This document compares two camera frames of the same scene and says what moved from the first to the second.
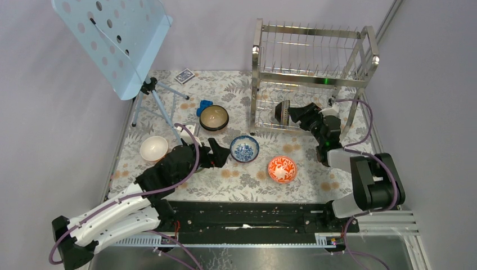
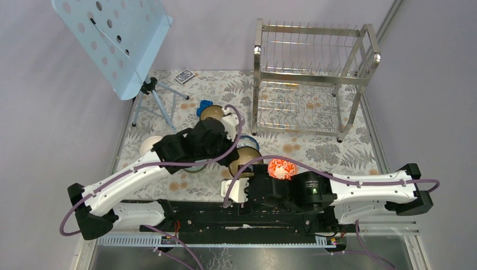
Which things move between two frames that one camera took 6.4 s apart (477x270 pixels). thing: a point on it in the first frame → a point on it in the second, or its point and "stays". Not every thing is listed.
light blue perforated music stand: [121, 37] stays
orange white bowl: [154, 148] stays
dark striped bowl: [282, 112] → [246, 154]
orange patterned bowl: [282, 169] stays
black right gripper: [304, 114] → [260, 170]
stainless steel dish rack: [292, 64] stays
